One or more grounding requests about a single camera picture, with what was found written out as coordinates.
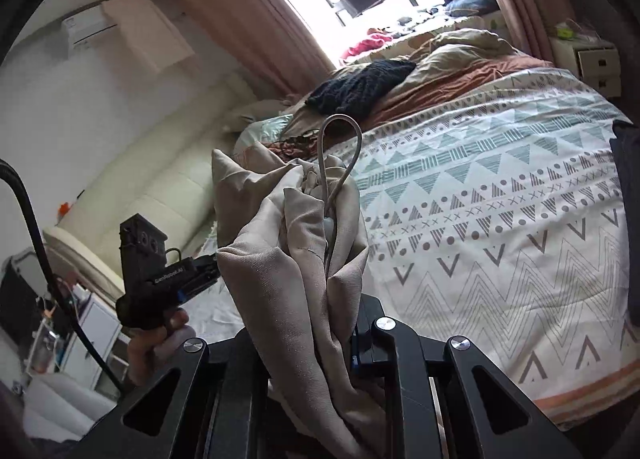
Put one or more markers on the patterned bed quilt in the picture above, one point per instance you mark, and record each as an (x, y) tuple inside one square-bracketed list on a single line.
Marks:
[(500, 199)]

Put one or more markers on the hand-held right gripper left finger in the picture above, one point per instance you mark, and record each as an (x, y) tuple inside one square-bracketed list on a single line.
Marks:
[(240, 354)]

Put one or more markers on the cream cloth cover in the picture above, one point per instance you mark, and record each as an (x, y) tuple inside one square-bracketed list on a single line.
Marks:
[(150, 34)]

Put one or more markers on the red cloth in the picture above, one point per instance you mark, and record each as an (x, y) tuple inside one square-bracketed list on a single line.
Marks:
[(367, 44)]

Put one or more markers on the pale green pillow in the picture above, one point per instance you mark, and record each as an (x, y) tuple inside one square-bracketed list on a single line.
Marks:
[(265, 131)]

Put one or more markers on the beige jacket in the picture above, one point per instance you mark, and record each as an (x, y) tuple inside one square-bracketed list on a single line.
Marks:
[(300, 264)]

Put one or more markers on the white bedside cabinet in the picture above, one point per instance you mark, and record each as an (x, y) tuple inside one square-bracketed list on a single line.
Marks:
[(590, 61)]

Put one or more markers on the beige and orange duvet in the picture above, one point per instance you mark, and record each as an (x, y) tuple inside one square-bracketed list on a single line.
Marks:
[(450, 59)]

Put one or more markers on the black folded cloth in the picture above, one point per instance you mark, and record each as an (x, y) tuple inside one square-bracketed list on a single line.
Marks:
[(627, 219)]

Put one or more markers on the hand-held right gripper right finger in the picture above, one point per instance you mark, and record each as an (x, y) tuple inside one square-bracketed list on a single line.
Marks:
[(355, 356)]

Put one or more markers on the small orange object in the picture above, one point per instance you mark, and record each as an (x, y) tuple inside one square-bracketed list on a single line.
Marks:
[(63, 209)]

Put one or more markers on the cream padded headboard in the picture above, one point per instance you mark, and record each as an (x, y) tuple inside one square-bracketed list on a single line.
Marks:
[(150, 189)]

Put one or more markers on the person's left hand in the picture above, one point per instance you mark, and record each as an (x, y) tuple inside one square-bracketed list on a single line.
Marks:
[(150, 354)]

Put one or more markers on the black knitted sweater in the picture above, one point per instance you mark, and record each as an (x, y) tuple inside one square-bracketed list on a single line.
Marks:
[(360, 84)]

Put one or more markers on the white air conditioner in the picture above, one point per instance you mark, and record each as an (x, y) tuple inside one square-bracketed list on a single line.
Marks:
[(90, 26)]

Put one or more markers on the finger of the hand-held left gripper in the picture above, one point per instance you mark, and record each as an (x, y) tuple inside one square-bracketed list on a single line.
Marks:
[(207, 269)]

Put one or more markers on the beige plush toy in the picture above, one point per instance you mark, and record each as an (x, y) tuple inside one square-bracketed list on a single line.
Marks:
[(250, 114)]

